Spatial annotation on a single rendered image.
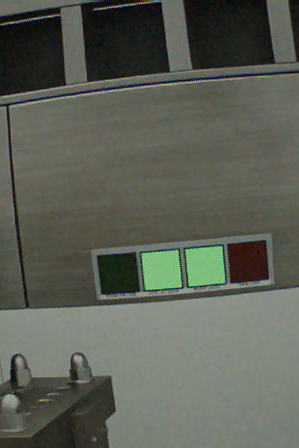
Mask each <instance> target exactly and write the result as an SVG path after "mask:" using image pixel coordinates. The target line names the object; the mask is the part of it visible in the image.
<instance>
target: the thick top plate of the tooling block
mask: <svg viewBox="0 0 299 448"><path fill-rule="evenodd" d="M92 378H94V381H91V382H87V383H77V384H76V383H73V382H70V380H71V379H70V377H42V378H38V377H32V379H33V383H26V384H20V385H15V384H12V383H10V382H11V380H8V381H5V382H4V383H3V384H1V385H0V414H1V400H2V398H3V397H5V396H6V395H8V394H13V395H15V396H17V397H18V398H19V400H20V402H21V403H22V410H23V412H25V413H26V418H27V425H29V429H26V430H23V431H20V432H15V433H7V432H1V431H0V448H75V442H74V439H73V434H72V426H71V418H70V414H71V413H72V412H75V410H76V409H77V408H79V407H81V406H82V405H83V404H84V403H85V402H86V401H88V400H91V399H102V401H103V403H104V409H105V417H106V420H107V419H109V418H110V416H111V415H112V414H113V413H115V412H116V407H115V398H114V390H113V382H112V377H111V376H107V375H100V376H92Z"/></svg>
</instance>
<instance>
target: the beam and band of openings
mask: <svg viewBox="0 0 299 448"><path fill-rule="evenodd" d="M150 1H156V2H150ZM144 2H149V3H144ZM137 3H142V4H137ZM130 4H135V5H130ZM123 5H128V6H123ZM115 6H121V7H115ZM109 7H114V8H109ZM102 8H107V9H102ZM95 9H100V10H95ZM60 14H61V15H60ZM54 15H58V16H54ZM46 16H52V17H46ZM41 17H44V18H41ZM37 18H38V19H37ZM33 19H34V20H33ZM26 20H30V21H26ZM19 21H24V22H19ZM12 22H18V23H12ZM6 23H10V24H6ZM0 24H4V25H0V106H10V105H14V104H21V103H23V102H30V101H38V100H45V99H50V98H54V97H62V96H70V95H78V94H84V93H87V92H94V91H103V90H111V89H119V88H128V87H136V86H144V85H152V84H161V83H169V82H186V81H194V80H202V79H210V80H211V79H218V78H227V77H231V78H235V77H242V76H258V75H266V74H267V75H274V74H282V73H284V74H289V73H297V72H299V0H0Z"/></svg>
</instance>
